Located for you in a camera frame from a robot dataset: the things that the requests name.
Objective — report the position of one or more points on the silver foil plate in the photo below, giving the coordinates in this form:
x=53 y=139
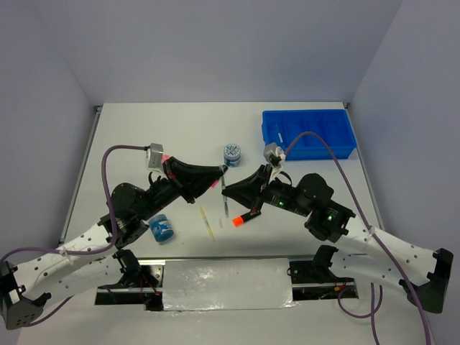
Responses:
x=226 y=285

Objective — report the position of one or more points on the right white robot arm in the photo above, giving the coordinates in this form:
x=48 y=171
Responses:
x=349 y=248

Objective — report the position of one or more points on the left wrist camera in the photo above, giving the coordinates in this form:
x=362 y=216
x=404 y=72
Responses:
x=154 y=156

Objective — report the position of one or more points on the blue divided plastic bin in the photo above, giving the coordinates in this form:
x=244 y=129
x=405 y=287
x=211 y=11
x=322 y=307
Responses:
x=329 y=129

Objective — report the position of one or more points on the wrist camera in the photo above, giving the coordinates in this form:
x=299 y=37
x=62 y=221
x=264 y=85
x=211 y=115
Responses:
x=275 y=157
x=154 y=156

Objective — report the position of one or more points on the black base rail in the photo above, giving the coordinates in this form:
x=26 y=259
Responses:
x=147 y=292

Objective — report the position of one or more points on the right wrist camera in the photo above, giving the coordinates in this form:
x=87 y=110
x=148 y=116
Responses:
x=275 y=157

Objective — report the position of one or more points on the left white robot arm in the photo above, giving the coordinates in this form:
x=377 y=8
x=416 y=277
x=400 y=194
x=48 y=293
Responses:
x=100 y=255

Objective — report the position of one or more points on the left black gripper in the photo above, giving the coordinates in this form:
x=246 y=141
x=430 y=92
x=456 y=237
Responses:
x=203 y=177

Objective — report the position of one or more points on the blue patterned round jar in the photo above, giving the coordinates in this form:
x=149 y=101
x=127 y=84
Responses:
x=232 y=155

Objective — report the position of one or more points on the orange black highlighter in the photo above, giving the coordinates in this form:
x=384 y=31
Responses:
x=248 y=216

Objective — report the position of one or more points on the blue labelled tub lying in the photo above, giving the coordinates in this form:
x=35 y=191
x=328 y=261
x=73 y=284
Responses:
x=161 y=228

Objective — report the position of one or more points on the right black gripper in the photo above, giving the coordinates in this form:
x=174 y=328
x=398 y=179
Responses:
x=247 y=190

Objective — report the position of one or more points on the yellow gel pen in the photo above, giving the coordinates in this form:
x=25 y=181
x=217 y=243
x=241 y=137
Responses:
x=207 y=225

